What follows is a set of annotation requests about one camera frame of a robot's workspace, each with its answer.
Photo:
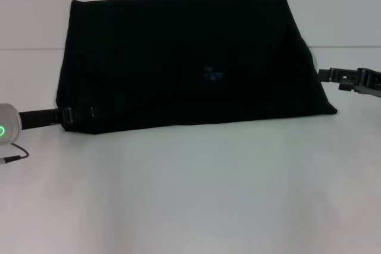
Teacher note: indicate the black shirt with white print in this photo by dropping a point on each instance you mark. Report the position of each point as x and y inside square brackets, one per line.
[190, 57]

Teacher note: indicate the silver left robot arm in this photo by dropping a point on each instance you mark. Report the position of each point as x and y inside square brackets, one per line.
[10, 117]

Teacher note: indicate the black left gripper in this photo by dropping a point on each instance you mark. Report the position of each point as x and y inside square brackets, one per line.
[38, 118]

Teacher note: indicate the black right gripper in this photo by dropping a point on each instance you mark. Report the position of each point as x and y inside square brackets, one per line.
[370, 83]

